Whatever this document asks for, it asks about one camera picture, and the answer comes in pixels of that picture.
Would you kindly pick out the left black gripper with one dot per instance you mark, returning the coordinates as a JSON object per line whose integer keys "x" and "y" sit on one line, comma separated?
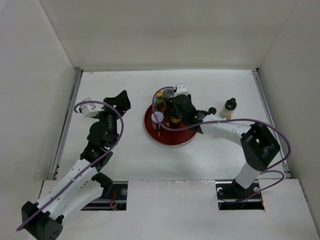
{"x": 121, "y": 102}

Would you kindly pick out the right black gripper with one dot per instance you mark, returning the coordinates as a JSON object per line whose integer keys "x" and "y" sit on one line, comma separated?
{"x": 169, "y": 111}

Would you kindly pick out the red lid sauce jar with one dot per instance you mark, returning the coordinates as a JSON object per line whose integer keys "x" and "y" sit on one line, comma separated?
{"x": 173, "y": 123}

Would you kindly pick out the green label sauce bottle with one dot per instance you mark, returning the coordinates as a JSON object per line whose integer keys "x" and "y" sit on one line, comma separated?
{"x": 159, "y": 104}

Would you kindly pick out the black cap white grinder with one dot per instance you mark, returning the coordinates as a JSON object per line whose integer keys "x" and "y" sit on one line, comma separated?
{"x": 168, "y": 95}

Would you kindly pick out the white lid dark spice jar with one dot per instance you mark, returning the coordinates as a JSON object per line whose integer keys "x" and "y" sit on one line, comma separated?
{"x": 157, "y": 118}

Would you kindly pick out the small black pepper shaker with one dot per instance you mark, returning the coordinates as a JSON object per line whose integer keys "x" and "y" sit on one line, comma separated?
{"x": 212, "y": 110}

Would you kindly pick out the black cap white bottle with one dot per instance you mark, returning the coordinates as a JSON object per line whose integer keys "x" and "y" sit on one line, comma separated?
{"x": 228, "y": 109}

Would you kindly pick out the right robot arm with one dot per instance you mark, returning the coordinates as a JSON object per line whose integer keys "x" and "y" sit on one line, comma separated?
{"x": 258, "y": 144}

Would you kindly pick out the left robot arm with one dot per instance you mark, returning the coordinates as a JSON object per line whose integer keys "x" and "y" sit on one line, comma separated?
{"x": 45, "y": 219}

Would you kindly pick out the red round tray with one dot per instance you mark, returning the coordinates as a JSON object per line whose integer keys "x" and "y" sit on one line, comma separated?
{"x": 166, "y": 137}

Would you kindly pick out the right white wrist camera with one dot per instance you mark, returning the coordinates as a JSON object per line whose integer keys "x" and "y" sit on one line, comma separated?
{"x": 180, "y": 89}

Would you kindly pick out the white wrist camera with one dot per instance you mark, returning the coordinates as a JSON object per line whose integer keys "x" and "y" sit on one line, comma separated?
{"x": 90, "y": 110}
{"x": 180, "y": 89}

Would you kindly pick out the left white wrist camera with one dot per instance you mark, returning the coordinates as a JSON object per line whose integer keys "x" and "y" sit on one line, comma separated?
{"x": 90, "y": 110}

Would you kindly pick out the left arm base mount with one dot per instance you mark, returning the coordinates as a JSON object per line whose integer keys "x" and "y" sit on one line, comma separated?
{"x": 113, "y": 197}

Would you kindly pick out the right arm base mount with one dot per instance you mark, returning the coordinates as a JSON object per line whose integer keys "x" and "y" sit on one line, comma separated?
{"x": 233, "y": 198}

